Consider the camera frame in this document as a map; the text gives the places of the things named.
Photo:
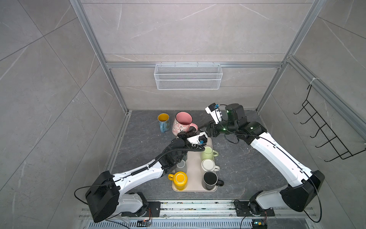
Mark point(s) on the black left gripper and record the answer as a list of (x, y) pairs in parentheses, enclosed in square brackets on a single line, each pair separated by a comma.
[(188, 134)]

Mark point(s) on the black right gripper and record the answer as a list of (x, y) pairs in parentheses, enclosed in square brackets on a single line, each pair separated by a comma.
[(210, 126)]

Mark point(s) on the pink ghost print mug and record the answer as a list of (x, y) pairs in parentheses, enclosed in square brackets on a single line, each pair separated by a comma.
[(182, 123)]

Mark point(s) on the light green mug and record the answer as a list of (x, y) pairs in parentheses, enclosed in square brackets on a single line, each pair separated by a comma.
[(208, 153)]

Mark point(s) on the blue mug yellow inside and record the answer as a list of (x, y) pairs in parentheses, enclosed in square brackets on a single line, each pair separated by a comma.
[(164, 122)]

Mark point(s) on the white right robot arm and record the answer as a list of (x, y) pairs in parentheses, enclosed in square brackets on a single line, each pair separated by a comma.
[(303, 184)]

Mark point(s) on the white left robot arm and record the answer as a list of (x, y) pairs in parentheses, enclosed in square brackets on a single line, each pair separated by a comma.
[(110, 194)]

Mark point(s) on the grey mug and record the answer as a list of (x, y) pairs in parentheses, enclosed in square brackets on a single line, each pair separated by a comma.
[(181, 167)]

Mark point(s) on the white mug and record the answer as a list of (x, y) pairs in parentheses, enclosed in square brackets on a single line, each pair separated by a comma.
[(209, 165)]

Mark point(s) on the black mug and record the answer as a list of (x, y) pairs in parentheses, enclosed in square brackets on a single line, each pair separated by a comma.
[(210, 181)]

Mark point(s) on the beige plastic tray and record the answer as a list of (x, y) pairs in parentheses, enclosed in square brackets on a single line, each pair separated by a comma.
[(195, 174)]

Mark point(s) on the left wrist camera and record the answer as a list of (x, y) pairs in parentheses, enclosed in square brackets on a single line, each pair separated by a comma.
[(200, 139)]

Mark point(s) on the white wire mesh basket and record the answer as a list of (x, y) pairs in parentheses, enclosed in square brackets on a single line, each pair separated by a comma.
[(188, 76)]

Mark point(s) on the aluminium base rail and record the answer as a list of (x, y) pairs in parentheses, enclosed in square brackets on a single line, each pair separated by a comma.
[(205, 214)]

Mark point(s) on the black wire hook rack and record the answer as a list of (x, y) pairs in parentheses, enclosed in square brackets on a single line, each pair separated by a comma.
[(325, 129)]

